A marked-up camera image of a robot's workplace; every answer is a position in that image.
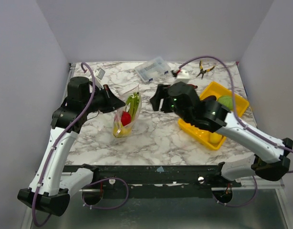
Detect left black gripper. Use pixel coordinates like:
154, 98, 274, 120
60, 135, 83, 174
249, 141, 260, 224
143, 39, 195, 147
83, 84, 126, 114

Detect toy celery stalk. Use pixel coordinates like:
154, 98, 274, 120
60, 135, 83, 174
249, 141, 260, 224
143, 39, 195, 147
126, 92, 140, 121

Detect red toy apple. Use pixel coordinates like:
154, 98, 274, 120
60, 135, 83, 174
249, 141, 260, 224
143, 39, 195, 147
121, 111, 132, 126

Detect clear zip top bag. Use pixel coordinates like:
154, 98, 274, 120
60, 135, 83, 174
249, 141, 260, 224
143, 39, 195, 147
111, 84, 142, 144

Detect yellow toy banana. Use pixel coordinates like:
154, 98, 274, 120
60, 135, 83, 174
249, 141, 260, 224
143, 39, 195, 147
113, 124, 132, 138

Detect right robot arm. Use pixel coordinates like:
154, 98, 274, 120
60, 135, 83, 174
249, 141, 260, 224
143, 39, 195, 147
150, 82, 293, 187

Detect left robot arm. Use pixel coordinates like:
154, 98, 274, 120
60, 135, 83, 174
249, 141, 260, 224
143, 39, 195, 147
17, 76, 125, 216

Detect clear plastic organizer box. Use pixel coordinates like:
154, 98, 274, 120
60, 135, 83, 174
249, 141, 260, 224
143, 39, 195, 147
134, 57, 171, 83

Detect yellow black pliers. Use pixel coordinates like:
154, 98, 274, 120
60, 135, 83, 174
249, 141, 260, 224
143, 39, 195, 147
196, 60, 215, 79

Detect purple toy eggplant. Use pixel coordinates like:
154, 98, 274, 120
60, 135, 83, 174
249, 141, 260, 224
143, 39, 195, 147
204, 95, 217, 101

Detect yellow plastic tray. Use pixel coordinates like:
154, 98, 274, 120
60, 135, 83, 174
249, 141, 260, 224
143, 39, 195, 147
178, 81, 250, 151

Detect yellow toy lemon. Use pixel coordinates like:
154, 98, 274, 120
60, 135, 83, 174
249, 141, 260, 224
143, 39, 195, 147
209, 133, 222, 145

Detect green toy cabbage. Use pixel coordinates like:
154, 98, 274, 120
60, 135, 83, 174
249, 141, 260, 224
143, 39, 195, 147
217, 95, 234, 111

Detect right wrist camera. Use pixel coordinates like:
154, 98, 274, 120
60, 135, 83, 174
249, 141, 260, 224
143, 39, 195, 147
171, 69, 190, 84

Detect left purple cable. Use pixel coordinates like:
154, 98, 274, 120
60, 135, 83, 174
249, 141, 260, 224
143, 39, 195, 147
31, 62, 130, 227

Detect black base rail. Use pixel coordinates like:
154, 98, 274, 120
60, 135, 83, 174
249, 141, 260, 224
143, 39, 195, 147
63, 164, 242, 198

